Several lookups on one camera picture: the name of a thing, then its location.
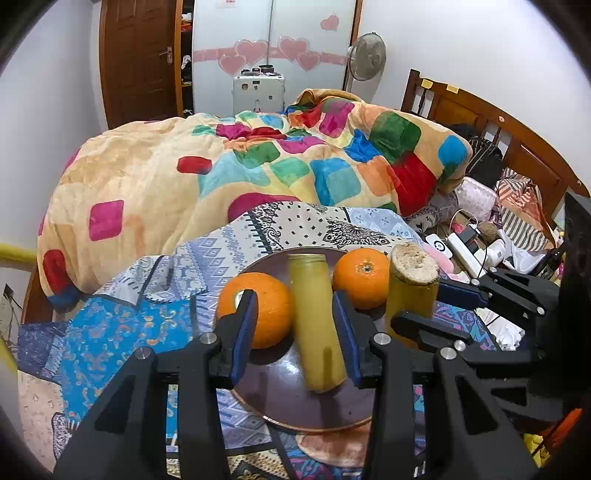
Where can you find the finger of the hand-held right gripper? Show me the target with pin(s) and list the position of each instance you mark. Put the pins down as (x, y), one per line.
(415, 325)
(457, 293)

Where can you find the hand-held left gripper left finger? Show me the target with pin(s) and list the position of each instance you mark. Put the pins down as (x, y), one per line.
(247, 330)

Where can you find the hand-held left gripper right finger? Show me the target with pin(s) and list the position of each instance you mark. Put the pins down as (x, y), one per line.
(346, 334)

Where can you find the yellow cylinder bottle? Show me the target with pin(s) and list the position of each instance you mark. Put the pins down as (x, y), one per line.
(314, 323)
(411, 290)

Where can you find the brown round plate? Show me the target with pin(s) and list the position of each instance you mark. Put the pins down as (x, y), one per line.
(277, 378)

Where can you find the pink cloth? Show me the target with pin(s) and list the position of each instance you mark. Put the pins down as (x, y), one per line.
(443, 267)

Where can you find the orange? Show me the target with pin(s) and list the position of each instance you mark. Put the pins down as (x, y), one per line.
(362, 281)
(272, 314)

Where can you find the white power strip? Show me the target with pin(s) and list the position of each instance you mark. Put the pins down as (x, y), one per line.
(464, 254)

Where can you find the white plastic device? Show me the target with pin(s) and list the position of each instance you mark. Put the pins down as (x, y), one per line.
(498, 251)

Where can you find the white cloth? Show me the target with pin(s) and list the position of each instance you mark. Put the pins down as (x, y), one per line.
(505, 330)

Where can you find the brown round object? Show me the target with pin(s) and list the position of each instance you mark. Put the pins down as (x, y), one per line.
(487, 230)

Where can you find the striped cloth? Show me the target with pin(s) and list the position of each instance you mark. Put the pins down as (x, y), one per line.
(521, 217)

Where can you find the pink pillow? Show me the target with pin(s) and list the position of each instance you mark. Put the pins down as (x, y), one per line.
(478, 198)

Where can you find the blue patterned bed sheet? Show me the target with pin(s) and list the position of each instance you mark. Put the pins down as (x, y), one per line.
(115, 332)

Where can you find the black bag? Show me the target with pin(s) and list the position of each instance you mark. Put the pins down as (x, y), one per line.
(485, 157)

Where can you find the wooden headboard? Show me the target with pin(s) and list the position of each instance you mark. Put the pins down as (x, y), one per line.
(461, 104)

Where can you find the colourful checked blanket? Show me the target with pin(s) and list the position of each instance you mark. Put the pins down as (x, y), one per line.
(138, 161)

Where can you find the white boxy appliance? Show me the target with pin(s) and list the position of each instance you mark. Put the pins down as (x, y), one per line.
(258, 92)

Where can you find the standing fan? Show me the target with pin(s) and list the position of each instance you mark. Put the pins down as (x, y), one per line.
(367, 57)

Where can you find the open wooden shelf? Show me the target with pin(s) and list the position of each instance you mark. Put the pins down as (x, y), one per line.
(186, 55)

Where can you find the brown wooden door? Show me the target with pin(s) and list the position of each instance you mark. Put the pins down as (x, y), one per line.
(134, 60)

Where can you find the yellow rail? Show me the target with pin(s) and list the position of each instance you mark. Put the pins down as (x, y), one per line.
(16, 254)

